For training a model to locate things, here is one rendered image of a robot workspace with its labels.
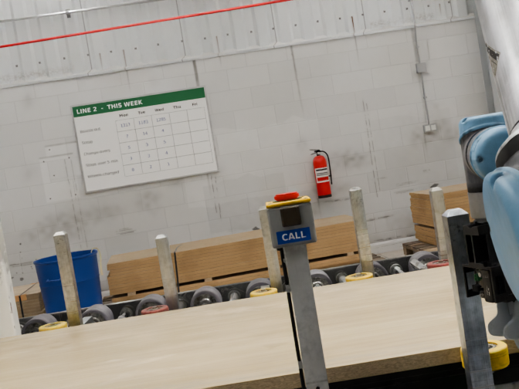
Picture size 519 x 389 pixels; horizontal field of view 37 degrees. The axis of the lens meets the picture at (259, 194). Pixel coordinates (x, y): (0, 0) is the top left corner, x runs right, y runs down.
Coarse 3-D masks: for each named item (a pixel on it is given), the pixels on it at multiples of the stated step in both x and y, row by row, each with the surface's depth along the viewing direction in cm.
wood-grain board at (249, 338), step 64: (128, 320) 213; (192, 320) 199; (256, 320) 186; (320, 320) 175; (384, 320) 166; (448, 320) 157; (0, 384) 164; (64, 384) 156; (128, 384) 148; (192, 384) 141; (256, 384) 138
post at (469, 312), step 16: (448, 224) 120; (464, 224) 120; (448, 240) 122; (464, 240) 120; (448, 256) 123; (464, 256) 120; (464, 288) 121; (464, 304) 121; (480, 304) 121; (464, 320) 121; (480, 320) 121; (464, 336) 121; (480, 336) 121; (464, 352) 123; (480, 352) 121; (480, 368) 121; (480, 384) 122
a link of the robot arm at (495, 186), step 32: (480, 0) 68; (512, 0) 64; (512, 32) 63; (512, 64) 62; (512, 96) 61; (512, 128) 61; (512, 160) 58; (512, 192) 54; (512, 224) 53; (512, 256) 56; (512, 288) 59
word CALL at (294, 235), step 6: (300, 228) 118; (306, 228) 118; (276, 234) 118; (282, 234) 118; (288, 234) 118; (294, 234) 118; (300, 234) 118; (306, 234) 118; (282, 240) 118; (288, 240) 118; (294, 240) 118; (300, 240) 118
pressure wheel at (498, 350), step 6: (492, 342) 135; (498, 342) 134; (492, 348) 131; (498, 348) 131; (504, 348) 131; (462, 354) 133; (492, 354) 129; (498, 354) 130; (504, 354) 130; (462, 360) 134; (492, 360) 130; (498, 360) 130; (504, 360) 130; (492, 366) 130; (498, 366) 130; (504, 366) 130; (492, 372) 132
